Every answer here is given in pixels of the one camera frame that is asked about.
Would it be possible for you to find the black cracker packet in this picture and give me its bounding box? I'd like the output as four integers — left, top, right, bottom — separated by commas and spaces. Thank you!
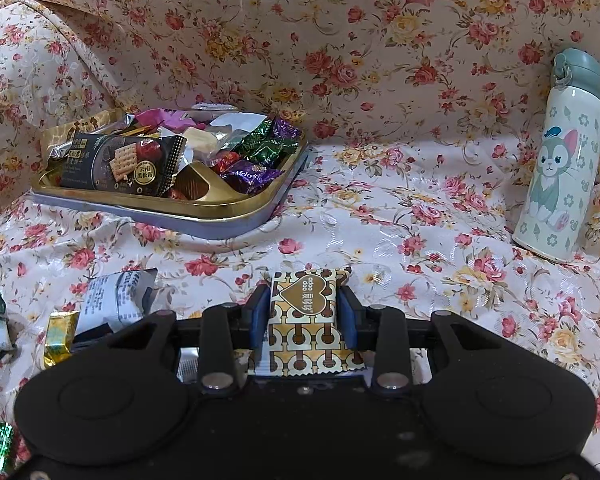
59, 133, 186, 197

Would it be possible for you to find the floral sofa cover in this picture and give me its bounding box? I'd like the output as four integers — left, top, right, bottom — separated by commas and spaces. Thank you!
0, 0, 600, 467

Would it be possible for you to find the gold waffle snack packet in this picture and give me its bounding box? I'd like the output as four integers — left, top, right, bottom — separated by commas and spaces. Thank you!
40, 108, 124, 162

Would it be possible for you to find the gold foil candy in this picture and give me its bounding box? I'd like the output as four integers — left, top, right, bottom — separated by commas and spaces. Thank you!
43, 311, 80, 370

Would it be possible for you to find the purple candy wrapper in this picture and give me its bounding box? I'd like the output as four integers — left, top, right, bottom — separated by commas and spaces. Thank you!
221, 160, 283, 195

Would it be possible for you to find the brown gold heart snack packet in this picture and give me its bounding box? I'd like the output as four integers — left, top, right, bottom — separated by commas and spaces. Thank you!
249, 269, 365, 377

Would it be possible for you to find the gold purple snack tray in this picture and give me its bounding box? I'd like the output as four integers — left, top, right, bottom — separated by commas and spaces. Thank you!
30, 103, 311, 240

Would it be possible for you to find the pink candy wrapper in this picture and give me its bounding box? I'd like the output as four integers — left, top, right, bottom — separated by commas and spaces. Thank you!
135, 108, 207, 133

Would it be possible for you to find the white black snack packet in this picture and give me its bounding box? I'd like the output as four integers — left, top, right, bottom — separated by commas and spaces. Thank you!
74, 269, 157, 344

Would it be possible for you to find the green candy in tray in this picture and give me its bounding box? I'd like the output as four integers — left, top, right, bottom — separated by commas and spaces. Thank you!
230, 117, 301, 168

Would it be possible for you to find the cat print water bottle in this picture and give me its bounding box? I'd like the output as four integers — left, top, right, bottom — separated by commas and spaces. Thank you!
513, 48, 600, 263

